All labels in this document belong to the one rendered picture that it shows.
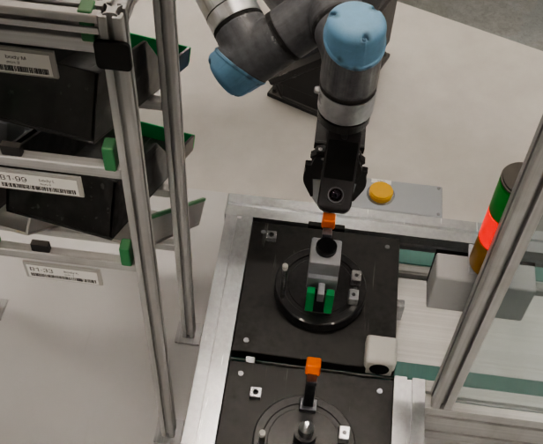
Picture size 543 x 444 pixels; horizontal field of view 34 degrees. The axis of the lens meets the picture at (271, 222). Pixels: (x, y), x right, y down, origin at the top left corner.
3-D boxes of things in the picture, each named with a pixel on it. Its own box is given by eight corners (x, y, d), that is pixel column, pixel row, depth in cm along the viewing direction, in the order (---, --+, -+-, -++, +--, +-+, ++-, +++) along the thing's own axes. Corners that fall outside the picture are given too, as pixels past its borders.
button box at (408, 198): (317, 193, 156) (320, 170, 151) (435, 207, 155) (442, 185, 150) (314, 225, 152) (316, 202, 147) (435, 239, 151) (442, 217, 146)
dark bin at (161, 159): (107, 128, 125) (110, 78, 121) (193, 150, 123) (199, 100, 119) (5, 211, 101) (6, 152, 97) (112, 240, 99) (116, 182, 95)
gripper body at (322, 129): (364, 144, 130) (375, 85, 121) (360, 188, 125) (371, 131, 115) (312, 138, 131) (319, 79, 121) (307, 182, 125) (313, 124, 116)
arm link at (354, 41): (377, -10, 109) (398, 36, 104) (367, 56, 117) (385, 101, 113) (316, -3, 107) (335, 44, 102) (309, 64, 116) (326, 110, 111)
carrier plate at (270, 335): (252, 227, 145) (252, 220, 143) (397, 245, 144) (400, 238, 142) (230, 357, 130) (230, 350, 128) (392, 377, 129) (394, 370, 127)
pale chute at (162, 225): (122, 203, 142) (129, 177, 141) (199, 225, 140) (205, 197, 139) (48, 224, 114) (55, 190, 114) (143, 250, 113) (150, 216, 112)
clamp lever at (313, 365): (301, 397, 122) (307, 355, 118) (316, 399, 121) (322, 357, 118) (299, 416, 118) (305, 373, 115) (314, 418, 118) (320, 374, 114)
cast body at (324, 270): (309, 253, 133) (313, 225, 127) (338, 256, 133) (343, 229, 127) (304, 299, 128) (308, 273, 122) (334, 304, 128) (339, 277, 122)
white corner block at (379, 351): (363, 346, 132) (367, 333, 129) (393, 350, 132) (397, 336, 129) (361, 374, 129) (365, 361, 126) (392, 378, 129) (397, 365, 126)
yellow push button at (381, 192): (368, 187, 151) (370, 179, 149) (391, 189, 150) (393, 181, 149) (367, 204, 148) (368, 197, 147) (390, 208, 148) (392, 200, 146)
